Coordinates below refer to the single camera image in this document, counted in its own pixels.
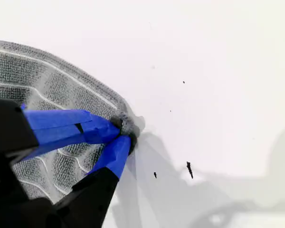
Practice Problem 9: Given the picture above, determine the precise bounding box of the grey white-striped square towel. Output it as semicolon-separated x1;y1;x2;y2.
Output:
0;40;146;205

